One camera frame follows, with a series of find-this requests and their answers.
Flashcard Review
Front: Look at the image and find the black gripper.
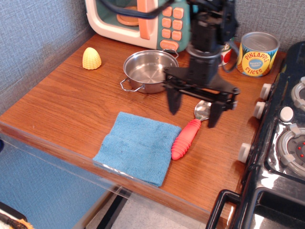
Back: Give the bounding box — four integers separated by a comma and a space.
164, 50, 240, 128

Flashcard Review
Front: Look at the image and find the pineapple slices can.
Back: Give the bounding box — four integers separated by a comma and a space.
236, 31, 280, 77

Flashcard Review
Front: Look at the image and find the yellow toy corn piece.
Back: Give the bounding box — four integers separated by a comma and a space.
82, 47, 102, 70

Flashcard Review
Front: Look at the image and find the red handled metal spoon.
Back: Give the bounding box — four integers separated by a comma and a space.
171, 100, 212, 160

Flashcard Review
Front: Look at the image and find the black braided cable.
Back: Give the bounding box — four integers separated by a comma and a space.
97, 0, 177, 20

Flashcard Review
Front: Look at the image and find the black toy stove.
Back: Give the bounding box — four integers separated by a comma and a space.
206, 42, 305, 229

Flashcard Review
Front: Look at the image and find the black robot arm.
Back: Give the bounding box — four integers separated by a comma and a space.
164, 0, 240, 128

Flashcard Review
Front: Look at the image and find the tomato sauce can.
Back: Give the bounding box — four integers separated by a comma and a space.
218, 37, 234, 67

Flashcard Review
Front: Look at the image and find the orange black object at corner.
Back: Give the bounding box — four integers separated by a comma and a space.
0, 202, 33, 229

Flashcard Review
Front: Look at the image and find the small steel pot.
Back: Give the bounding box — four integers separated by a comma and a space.
120, 49, 179, 94

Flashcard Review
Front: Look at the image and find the clear acrylic barrier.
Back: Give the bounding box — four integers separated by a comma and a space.
0, 130, 206, 229

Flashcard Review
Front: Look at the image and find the toy microwave oven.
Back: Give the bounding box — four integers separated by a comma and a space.
85, 0, 191, 52

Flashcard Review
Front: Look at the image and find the blue folded cloth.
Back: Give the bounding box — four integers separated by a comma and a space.
93, 112, 181, 187

